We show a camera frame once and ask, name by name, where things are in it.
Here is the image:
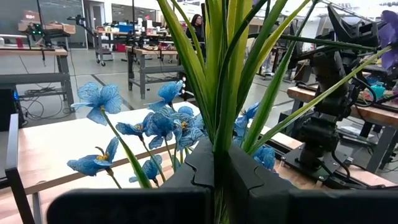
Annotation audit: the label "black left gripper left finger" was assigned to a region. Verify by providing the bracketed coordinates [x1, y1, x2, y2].
[46, 138, 216, 224]

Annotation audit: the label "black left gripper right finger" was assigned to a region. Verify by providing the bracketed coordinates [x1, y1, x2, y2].
[223, 141, 398, 224]

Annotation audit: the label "blue artificial flower bunch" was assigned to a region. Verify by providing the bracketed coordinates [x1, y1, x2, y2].
[67, 80, 277, 189]

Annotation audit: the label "purple artificial flower bunch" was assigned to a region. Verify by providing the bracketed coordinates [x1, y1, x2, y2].
[157, 0, 398, 224]

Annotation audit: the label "wooden shelf black metal legs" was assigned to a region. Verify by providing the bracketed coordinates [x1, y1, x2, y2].
[0, 101, 203, 224]

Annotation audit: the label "teal bottle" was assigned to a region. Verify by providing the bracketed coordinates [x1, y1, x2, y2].
[371, 81, 386, 100]

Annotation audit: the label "black computer tower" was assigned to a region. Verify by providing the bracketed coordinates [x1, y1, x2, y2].
[0, 88, 20, 131]

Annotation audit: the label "grey wheeled cart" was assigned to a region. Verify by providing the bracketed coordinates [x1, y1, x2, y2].
[93, 28, 131, 67]

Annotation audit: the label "person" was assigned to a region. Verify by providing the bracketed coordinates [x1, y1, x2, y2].
[185, 14, 208, 60]

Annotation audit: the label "wooden workbench grey frame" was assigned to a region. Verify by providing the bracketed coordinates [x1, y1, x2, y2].
[126, 45, 187, 100]
[0, 46, 75, 110]
[285, 83, 398, 175]

